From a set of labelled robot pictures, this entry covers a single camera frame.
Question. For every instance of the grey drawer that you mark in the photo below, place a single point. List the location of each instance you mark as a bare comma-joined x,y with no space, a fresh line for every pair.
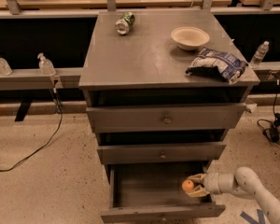
123,154
158,118
153,192

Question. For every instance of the green soda can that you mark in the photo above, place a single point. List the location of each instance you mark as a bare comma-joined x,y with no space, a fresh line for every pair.
125,24

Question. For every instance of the grey drawer cabinet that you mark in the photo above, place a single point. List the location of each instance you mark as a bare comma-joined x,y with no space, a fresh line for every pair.
146,67

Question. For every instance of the grey middle drawer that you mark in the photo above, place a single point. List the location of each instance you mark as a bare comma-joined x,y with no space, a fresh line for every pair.
123,154

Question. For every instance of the white bowl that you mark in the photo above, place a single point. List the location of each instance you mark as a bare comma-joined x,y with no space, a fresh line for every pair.
190,38

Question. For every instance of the clear sanitizer bottle far left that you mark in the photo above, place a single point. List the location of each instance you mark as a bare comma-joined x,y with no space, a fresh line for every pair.
4,67

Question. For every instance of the blue white chip bag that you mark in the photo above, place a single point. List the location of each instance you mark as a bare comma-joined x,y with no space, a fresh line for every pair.
228,66

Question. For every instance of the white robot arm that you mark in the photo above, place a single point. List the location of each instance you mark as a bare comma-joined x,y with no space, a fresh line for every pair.
244,183

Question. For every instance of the clear sanitizer bottle near cabinet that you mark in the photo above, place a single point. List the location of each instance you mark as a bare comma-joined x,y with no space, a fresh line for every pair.
46,66

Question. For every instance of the orange fruit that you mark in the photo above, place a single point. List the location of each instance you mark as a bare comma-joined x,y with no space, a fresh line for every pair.
187,185

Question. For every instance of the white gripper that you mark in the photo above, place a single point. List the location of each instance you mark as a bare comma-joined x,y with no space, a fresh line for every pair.
213,183

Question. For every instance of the grey bottom drawer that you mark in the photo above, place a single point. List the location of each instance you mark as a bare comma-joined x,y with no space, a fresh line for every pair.
153,192

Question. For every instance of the grey top drawer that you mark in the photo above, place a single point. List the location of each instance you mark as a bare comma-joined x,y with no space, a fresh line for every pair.
158,118

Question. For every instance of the clear water bottle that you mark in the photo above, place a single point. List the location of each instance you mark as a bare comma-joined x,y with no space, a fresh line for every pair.
259,54

